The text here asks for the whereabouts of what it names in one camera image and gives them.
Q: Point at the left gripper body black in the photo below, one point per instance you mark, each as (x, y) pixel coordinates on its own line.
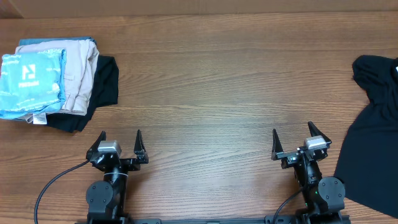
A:
(128, 165)

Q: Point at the black t-shirt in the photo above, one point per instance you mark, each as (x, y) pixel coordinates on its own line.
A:
(367, 163)

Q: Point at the light blue folded printed shirt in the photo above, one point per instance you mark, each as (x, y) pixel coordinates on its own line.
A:
(32, 83)

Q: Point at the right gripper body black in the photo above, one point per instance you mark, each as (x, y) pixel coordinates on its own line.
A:
(298, 154)

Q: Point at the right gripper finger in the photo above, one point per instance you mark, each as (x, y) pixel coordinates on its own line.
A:
(276, 145)
(314, 131)

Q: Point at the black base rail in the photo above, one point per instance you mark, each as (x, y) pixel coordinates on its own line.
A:
(268, 219)

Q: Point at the blue folded garment at bottom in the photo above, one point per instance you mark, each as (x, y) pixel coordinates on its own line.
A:
(37, 41)

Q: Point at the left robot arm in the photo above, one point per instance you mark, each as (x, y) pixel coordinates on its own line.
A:
(106, 198)

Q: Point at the black folded garment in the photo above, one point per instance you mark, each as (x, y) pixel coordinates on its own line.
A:
(105, 93)

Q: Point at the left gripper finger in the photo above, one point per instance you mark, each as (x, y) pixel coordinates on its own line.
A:
(139, 148)
(94, 148)

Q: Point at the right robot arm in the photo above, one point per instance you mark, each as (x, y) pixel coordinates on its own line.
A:
(323, 196)

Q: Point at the beige folded garment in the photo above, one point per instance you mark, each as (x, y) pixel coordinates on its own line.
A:
(81, 63)

